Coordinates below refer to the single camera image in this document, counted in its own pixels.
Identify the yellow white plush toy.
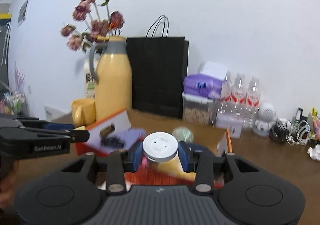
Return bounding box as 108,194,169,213
148,155,196,182

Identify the black usb cable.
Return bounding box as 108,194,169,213
100,135,126,148

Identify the purple fabric pouch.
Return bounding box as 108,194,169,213
100,128,146,153

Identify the navy blue zip case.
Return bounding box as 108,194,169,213
187,143,215,157

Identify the white cloth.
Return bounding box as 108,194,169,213
97,181,106,190

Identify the person's left hand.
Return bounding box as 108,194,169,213
0,160,20,209

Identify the red cardboard pumpkin box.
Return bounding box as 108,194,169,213
75,110,232,187

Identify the yellow ceramic mug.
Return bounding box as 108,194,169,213
71,99,96,127

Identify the white milk carton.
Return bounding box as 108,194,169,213
84,59,95,99

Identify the clear container with seeds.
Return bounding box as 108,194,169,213
182,92,215,125

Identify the white decorated tin box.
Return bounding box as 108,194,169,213
214,112,244,139

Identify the purple tissue pack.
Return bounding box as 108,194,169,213
183,61,228,100

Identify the water bottle left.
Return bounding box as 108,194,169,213
220,71,233,102

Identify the water bottle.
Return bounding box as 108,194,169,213
244,76,261,129
220,71,233,102
231,73,247,116

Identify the water bottle middle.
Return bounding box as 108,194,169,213
231,73,247,116

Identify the yellow thermos jug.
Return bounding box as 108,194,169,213
89,35,132,121

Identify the water bottle right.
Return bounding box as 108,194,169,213
244,76,261,129

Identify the white robot figurine speaker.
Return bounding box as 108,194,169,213
252,102,277,137

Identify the black paper shopping bag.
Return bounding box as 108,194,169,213
126,15,189,119

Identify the dried pink flower bouquet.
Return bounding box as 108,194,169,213
60,0,125,52

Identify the crumpled white paper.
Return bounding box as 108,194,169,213
308,144,320,161

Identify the colourful snack packet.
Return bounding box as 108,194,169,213
311,108,320,140

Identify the wire storage rack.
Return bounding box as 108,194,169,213
1,64,28,116

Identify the black charger cable bundle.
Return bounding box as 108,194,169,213
268,118,293,143

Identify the white cable bundle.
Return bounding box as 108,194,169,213
286,119,313,146

